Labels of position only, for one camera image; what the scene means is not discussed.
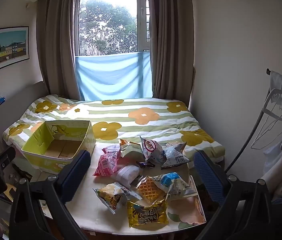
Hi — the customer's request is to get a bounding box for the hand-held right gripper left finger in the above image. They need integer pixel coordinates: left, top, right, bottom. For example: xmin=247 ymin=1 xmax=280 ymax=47
xmin=9 ymin=150 xmax=91 ymax=240

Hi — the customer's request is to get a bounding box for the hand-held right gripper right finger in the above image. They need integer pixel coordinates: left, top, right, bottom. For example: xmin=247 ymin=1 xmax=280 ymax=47
xmin=193 ymin=151 xmax=274 ymax=240

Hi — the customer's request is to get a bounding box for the blue-yellow snack packet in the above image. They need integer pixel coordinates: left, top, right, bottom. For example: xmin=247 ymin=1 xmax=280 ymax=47
xmin=153 ymin=172 xmax=198 ymax=202

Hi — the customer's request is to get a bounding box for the yellow-green cardboard box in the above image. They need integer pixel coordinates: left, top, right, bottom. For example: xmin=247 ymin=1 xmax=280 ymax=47
xmin=21 ymin=120 xmax=97 ymax=175

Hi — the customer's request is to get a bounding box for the silver chip packet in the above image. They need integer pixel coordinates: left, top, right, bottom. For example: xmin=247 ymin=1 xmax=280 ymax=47
xmin=93 ymin=182 xmax=143 ymax=215

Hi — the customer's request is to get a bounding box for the green-white corn chip packet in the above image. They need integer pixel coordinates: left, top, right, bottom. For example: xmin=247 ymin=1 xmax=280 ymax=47
xmin=118 ymin=138 xmax=144 ymax=158

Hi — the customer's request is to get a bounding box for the blue shrimp chip packet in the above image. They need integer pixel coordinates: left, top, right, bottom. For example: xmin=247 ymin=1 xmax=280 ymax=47
xmin=140 ymin=135 xmax=167 ymax=165

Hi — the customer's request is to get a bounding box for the yellow snack packet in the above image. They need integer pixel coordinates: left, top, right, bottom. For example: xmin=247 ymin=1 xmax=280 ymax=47
xmin=127 ymin=199 xmax=169 ymax=228

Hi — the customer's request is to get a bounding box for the pink snack packet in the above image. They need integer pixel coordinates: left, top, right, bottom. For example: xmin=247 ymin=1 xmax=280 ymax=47
xmin=93 ymin=151 xmax=121 ymax=177

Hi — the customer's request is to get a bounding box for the blue-white rice cracker packet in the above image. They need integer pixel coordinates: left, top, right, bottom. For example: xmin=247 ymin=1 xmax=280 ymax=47
xmin=160 ymin=142 xmax=191 ymax=169

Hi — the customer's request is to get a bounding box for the small pink-white snack packet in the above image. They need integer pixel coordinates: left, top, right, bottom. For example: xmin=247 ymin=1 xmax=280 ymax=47
xmin=102 ymin=144 xmax=120 ymax=155

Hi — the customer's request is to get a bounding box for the white floral folding table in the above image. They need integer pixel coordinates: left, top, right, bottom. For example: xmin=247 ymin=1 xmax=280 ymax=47
xmin=31 ymin=142 xmax=206 ymax=235

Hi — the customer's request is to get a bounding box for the grey bed headboard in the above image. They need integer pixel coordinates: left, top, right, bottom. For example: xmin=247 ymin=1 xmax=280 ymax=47
xmin=0 ymin=81 xmax=50 ymax=145

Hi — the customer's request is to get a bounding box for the plain white snack packet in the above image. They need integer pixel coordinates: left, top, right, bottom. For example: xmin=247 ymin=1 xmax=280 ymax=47
xmin=111 ymin=164 xmax=143 ymax=188

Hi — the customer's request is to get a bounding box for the clear waffle packet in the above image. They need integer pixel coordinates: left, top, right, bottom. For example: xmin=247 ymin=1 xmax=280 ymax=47
xmin=136 ymin=176 xmax=168 ymax=202

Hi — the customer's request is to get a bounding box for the floral striped cushion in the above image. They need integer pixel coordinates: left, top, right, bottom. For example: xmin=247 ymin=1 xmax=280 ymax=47
xmin=2 ymin=94 xmax=225 ymax=163

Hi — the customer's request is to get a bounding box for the white plastic hanger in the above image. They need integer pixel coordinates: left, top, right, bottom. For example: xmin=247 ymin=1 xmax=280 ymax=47
xmin=262 ymin=89 xmax=282 ymax=120

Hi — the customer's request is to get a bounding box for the framed houses picture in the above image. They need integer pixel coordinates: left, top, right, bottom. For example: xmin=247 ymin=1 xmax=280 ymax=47
xmin=0 ymin=26 xmax=30 ymax=75

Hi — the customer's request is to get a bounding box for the light blue cloth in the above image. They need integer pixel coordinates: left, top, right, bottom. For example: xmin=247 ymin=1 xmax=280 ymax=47
xmin=75 ymin=51 xmax=154 ymax=102

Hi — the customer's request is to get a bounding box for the black clothes rack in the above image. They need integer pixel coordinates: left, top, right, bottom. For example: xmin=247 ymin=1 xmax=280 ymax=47
xmin=225 ymin=68 xmax=282 ymax=173

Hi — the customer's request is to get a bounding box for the brown curtain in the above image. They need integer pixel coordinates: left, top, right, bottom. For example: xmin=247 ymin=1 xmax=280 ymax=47
xmin=36 ymin=0 xmax=81 ymax=100
xmin=147 ymin=0 xmax=196 ymax=100

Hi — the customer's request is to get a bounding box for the window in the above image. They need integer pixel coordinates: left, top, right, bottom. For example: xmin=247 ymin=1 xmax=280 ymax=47
xmin=76 ymin=0 xmax=151 ymax=57

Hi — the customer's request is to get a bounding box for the thin wire hanger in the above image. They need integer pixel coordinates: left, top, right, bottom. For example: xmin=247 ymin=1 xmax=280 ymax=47
xmin=251 ymin=110 xmax=282 ymax=150

